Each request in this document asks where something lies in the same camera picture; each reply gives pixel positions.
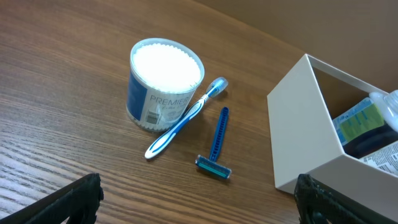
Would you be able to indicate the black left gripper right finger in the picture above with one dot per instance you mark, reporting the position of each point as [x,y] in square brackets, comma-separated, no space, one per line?
[318,203]

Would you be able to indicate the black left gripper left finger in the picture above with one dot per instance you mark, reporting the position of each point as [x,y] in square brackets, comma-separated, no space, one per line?
[77,203]

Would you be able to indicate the white bamboo print lotion tube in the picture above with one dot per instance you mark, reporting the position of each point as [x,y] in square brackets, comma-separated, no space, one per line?
[384,159]

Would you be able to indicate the blue foam soap pump bottle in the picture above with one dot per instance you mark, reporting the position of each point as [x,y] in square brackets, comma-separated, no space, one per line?
[369,125]

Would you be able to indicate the cotton swab round container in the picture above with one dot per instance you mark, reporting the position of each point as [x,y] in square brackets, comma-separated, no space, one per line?
[164,76]

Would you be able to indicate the white cardboard box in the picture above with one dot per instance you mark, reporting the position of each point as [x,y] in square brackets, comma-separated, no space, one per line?
[304,140]

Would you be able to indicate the blue disposable razor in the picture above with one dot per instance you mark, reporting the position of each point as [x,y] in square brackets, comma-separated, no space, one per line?
[209,164]

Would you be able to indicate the blue white toothbrush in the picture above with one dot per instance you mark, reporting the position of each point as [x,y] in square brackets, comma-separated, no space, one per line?
[215,88]

